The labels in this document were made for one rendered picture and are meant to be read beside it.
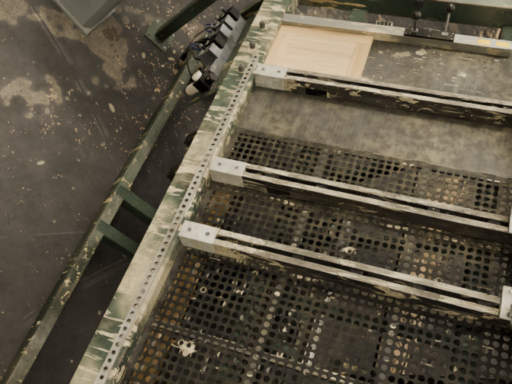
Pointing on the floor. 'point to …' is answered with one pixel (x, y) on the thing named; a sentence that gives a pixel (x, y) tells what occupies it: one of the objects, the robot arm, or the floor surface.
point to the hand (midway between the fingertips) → (418, 6)
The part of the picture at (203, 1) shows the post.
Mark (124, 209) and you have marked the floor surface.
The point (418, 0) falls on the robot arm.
